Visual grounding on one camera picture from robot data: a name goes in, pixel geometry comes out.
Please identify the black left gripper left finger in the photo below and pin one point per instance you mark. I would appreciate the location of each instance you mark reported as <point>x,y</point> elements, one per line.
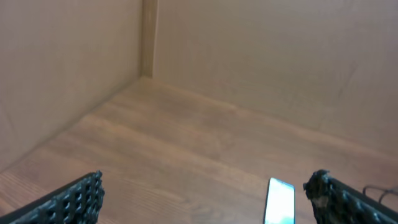
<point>78,202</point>

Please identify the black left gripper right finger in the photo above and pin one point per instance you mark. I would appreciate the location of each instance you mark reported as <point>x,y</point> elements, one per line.
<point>334,202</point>

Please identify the blue Samsung Galaxy smartphone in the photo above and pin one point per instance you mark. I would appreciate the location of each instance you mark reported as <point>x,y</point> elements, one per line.
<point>280,203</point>

